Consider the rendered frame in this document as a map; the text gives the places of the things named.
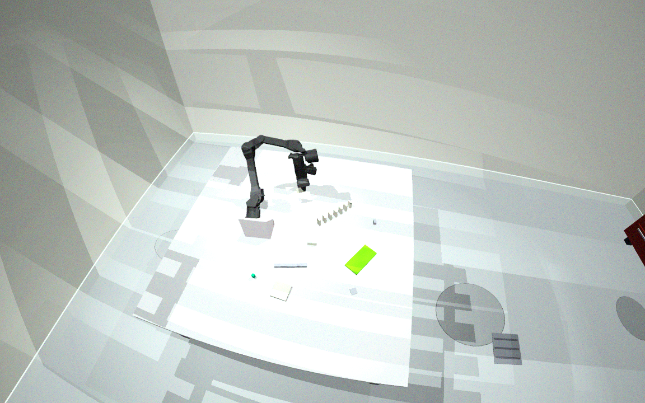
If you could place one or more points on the lime green flat slab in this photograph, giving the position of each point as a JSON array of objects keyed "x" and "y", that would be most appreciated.
[{"x": 360, "y": 259}]

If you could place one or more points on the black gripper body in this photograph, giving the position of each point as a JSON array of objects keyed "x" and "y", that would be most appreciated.
[{"x": 300, "y": 173}]

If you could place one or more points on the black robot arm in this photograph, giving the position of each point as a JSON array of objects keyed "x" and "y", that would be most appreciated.
[{"x": 248, "y": 149}]

